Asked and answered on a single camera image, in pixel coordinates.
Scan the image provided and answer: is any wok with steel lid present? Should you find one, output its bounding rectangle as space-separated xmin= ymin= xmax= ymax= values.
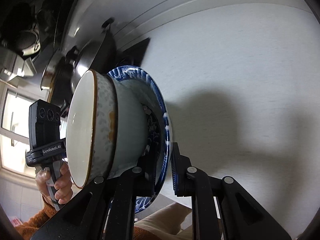
xmin=40 ymin=18 xmax=117 ymax=107

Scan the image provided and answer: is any person's left hand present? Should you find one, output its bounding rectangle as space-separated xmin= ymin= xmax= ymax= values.
xmin=35 ymin=162 xmax=73 ymax=207

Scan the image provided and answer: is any white bowl orange flower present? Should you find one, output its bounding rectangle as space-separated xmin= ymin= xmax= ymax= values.
xmin=108 ymin=80 xmax=148 ymax=178

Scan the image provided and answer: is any white bowl gold rim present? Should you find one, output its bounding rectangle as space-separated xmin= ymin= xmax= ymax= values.
xmin=66 ymin=70 xmax=118 ymax=189

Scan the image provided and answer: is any blue white patterned bowl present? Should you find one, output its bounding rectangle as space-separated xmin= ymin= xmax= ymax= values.
xmin=108 ymin=66 xmax=172 ymax=213

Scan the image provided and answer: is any black gas stove top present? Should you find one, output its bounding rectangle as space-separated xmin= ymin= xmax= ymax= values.
xmin=118 ymin=38 xmax=150 ymax=67

